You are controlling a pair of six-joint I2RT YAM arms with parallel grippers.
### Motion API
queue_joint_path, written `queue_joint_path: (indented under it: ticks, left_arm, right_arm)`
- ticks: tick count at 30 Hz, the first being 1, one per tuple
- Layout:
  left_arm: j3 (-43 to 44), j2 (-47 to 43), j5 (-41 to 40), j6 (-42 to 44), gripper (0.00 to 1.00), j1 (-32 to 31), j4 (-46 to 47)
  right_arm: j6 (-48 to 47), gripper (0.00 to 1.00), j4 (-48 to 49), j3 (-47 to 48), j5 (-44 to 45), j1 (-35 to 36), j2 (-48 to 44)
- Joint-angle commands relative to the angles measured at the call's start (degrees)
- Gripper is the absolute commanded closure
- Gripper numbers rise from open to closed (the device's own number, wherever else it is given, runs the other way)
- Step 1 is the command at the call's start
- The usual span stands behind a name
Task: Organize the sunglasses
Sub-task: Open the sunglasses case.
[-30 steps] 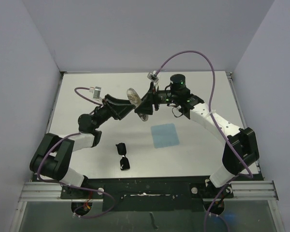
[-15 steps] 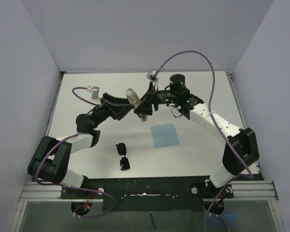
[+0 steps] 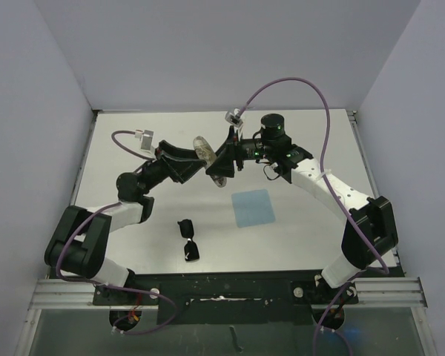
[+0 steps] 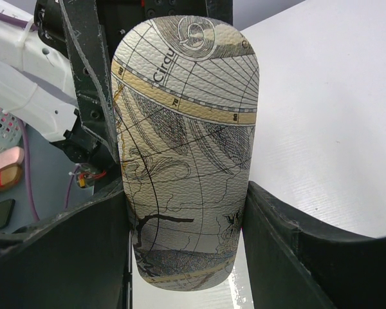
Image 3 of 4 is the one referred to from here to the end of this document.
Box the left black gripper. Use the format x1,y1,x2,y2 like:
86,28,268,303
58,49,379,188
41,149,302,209
139,141,206,197

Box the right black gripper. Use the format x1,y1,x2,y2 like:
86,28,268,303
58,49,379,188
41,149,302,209
206,127,274,178

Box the map print glasses case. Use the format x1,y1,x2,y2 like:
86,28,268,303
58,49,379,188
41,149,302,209
193,136,227,188

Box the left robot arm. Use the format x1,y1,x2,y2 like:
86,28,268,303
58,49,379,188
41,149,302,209
44,140,206,305

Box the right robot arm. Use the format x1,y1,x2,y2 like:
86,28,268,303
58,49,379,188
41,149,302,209
193,113,398,303

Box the black sunglasses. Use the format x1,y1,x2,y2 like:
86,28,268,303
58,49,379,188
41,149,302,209
178,219,200,262

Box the blue cleaning cloth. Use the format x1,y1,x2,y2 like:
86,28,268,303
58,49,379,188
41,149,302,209
231,189,276,228

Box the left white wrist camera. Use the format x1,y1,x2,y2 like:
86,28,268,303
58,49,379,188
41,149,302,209
134,130,154,152

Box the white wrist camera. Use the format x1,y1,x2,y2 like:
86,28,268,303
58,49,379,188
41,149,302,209
134,130,154,152
225,108,244,139

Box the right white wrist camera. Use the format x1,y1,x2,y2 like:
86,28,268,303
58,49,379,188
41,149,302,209
225,108,244,139

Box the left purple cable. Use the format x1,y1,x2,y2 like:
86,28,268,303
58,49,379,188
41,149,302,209
55,129,179,337

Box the purple cable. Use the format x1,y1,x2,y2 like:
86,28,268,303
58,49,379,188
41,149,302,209
55,129,179,337
237,76,389,356

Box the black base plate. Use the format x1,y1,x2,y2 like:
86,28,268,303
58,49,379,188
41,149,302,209
93,269,340,325

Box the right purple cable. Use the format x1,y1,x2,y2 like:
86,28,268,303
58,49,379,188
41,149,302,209
237,76,389,356

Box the aluminium rail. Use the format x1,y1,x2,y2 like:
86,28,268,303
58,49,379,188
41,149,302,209
29,277,428,310

